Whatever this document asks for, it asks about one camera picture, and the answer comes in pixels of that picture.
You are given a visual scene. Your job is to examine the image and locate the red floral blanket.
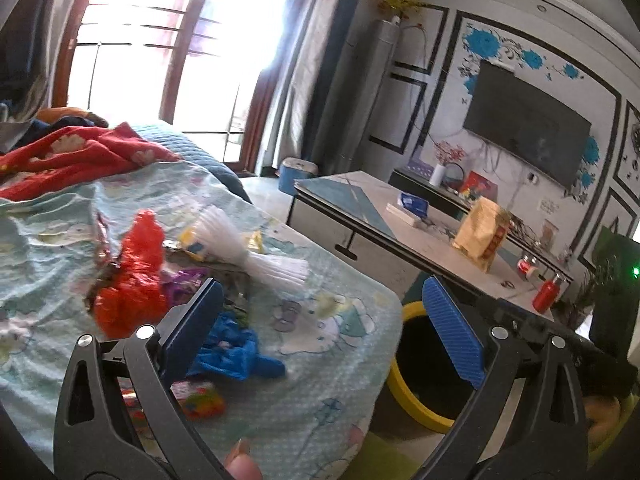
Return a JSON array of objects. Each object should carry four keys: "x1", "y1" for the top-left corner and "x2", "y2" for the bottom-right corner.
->
[{"x1": 1, "y1": 122, "x2": 180, "y2": 202}]

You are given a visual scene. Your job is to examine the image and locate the dark teal sofa cushion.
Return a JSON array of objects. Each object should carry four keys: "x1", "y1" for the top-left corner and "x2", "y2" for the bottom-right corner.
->
[{"x1": 130, "y1": 120, "x2": 250, "y2": 204}]

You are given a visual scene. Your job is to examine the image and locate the red snack packet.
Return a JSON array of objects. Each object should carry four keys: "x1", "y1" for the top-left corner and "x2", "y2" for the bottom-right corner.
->
[{"x1": 93, "y1": 211, "x2": 119, "y2": 270}]

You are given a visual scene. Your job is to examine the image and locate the red thermos bottle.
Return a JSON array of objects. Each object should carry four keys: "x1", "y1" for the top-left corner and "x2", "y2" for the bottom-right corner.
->
[{"x1": 532, "y1": 274, "x2": 564, "y2": 314}]

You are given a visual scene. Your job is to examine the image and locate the person's thumb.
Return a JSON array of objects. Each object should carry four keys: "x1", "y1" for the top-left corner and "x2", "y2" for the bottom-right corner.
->
[{"x1": 224, "y1": 438, "x2": 264, "y2": 480}]

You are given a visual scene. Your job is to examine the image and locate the black wall television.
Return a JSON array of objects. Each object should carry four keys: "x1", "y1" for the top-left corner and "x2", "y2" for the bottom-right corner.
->
[{"x1": 463, "y1": 61, "x2": 591, "y2": 188}]

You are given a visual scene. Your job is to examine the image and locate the tall grey air conditioner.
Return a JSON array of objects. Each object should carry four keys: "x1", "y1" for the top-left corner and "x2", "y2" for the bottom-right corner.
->
[{"x1": 314, "y1": 16, "x2": 400, "y2": 174}]

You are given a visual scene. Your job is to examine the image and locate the yellow rim trash bin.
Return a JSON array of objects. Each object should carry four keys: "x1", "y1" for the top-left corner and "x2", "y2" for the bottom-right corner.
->
[{"x1": 386, "y1": 301, "x2": 474, "y2": 434}]

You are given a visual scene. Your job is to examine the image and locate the yellow paper bag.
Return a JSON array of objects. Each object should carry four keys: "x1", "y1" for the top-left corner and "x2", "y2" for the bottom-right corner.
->
[{"x1": 451, "y1": 197, "x2": 511, "y2": 273}]

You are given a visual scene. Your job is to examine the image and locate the purple wrapper pile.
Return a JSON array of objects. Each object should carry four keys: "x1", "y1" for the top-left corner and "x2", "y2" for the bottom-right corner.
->
[{"x1": 160, "y1": 266, "x2": 209, "y2": 308}]

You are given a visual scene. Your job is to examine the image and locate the white coffee table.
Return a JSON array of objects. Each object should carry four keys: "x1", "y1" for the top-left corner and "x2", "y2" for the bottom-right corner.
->
[{"x1": 286, "y1": 171, "x2": 537, "y2": 311}]

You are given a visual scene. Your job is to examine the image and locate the red picture box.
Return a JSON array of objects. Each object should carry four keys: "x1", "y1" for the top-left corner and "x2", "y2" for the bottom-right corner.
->
[{"x1": 459, "y1": 171, "x2": 498, "y2": 202}]

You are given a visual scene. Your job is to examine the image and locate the white flat box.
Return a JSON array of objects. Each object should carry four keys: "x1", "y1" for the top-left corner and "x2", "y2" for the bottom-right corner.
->
[{"x1": 386, "y1": 203, "x2": 422, "y2": 228}]

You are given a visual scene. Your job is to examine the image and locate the red plastic bag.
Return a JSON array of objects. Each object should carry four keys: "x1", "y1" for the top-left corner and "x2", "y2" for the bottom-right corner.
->
[{"x1": 93, "y1": 209, "x2": 169, "y2": 339}]

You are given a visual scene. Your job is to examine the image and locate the blue plastic bag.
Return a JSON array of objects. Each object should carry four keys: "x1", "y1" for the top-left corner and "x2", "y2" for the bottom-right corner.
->
[{"x1": 186, "y1": 311, "x2": 286, "y2": 382}]

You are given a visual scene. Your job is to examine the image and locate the yellow white wrapper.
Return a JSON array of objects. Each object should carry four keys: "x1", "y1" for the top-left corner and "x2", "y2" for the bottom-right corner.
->
[{"x1": 178, "y1": 226, "x2": 265, "y2": 264}]

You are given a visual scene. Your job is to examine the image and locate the blue white small bin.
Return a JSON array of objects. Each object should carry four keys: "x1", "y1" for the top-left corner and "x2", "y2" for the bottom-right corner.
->
[{"x1": 278, "y1": 157, "x2": 318, "y2": 196}]

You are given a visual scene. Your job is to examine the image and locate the grey window curtain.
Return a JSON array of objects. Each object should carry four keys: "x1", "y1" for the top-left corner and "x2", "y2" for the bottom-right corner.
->
[{"x1": 246, "y1": 0, "x2": 359, "y2": 174}]

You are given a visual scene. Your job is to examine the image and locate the light blue cartoon bedsheet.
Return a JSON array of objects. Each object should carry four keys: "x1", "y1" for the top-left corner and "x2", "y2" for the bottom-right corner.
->
[{"x1": 1, "y1": 162, "x2": 401, "y2": 479}]

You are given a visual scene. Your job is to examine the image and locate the white vase red flowers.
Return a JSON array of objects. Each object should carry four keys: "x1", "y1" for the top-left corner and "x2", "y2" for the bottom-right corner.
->
[{"x1": 430, "y1": 140, "x2": 466, "y2": 186}]

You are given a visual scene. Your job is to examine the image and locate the black tv cabinet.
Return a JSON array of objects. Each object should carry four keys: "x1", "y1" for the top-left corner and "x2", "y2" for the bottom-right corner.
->
[{"x1": 388, "y1": 168, "x2": 574, "y2": 285}]

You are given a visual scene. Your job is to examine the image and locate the red white can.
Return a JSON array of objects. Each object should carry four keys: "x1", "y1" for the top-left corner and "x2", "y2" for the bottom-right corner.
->
[{"x1": 516, "y1": 255, "x2": 538, "y2": 281}]

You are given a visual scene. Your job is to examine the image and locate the blue tissue pack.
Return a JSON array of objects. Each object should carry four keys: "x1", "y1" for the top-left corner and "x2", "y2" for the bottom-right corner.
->
[{"x1": 398, "y1": 192, "x2": 428, "y2": 220}]

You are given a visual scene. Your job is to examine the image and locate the black speaker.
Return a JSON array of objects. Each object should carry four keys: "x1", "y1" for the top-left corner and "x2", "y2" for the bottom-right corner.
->
[{"x1": 589, "y1": 226, "x2": 639, "y2": 360}]

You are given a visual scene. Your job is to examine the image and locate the colourful candy wrapper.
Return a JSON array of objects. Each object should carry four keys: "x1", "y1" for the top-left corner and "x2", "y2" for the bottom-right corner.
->
[{"x1": 119, "y1": 379, "x2": 226, "y2": 426}]

